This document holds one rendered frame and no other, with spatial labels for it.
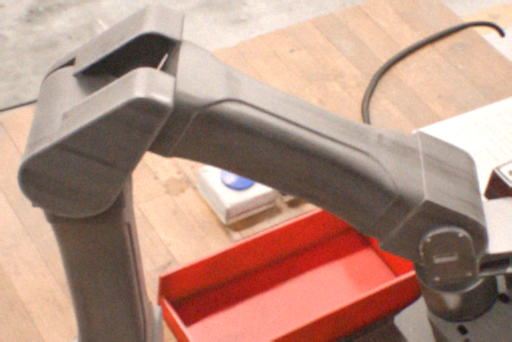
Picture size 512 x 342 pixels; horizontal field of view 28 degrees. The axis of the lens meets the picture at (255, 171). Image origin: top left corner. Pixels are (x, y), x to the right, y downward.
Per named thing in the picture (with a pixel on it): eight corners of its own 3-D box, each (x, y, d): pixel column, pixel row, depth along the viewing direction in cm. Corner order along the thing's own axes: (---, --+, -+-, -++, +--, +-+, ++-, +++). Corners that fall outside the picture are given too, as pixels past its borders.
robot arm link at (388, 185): (493, 147, 73) (94, -27, 63) (511, 243, 67) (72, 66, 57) (397, 244, 81) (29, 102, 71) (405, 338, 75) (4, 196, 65)
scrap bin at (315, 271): (156, 310, 105) (158, 273, 100) (353, 225, 115) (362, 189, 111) (216, 400, 98) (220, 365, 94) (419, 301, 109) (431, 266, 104)
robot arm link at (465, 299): (506, 248, 80) (500, 208, 74) (518, 316, 77) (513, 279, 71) (418, 262, 81) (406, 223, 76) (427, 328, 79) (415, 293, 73)
